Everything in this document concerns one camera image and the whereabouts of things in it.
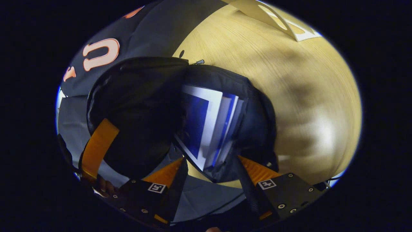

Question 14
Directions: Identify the white bookshelf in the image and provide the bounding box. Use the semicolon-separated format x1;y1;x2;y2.
221;0;323;43

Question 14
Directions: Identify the portrait cover book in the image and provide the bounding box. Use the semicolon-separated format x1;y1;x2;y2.
175;84;223;171

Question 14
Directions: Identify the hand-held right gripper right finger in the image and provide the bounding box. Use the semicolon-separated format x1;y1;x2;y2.
232;155;325;223

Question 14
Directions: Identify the blue spine book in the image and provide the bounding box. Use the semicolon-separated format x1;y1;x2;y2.
204;93;247;171

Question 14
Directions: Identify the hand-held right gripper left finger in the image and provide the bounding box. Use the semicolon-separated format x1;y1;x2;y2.
108;157;189;227

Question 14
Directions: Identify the black schoolbag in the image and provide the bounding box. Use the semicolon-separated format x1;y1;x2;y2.
86;57;279;184

